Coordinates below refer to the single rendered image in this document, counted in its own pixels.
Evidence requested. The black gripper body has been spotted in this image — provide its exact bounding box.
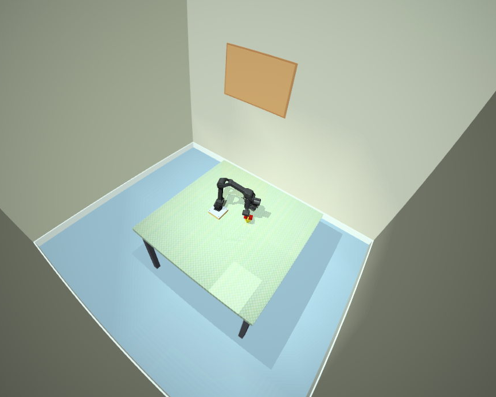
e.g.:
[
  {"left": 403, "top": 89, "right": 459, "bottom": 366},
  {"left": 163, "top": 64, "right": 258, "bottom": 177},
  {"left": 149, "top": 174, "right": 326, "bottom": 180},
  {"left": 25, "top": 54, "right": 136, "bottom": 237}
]
[{"left": 242, "top": 202, "right": 251, "bottom": 216}]

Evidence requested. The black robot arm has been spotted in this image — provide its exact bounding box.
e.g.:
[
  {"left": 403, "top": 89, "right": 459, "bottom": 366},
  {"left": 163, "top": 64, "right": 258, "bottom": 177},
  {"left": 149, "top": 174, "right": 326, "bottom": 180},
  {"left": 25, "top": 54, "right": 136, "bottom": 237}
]
[{"left": 213, "top": 178, "right": 261, "bottom": 212}]

